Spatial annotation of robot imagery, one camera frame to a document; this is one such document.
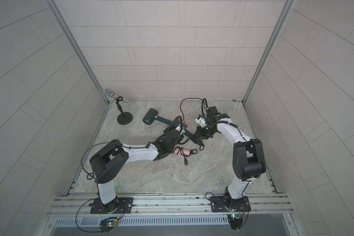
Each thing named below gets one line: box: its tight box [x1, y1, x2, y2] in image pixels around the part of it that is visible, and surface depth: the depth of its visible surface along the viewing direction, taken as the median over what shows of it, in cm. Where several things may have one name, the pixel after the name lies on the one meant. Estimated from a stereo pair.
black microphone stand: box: [114, 95, 134, 125], surface depth 107 cm
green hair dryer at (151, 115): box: [142, 108, 173, 125], surface depth 104 cm
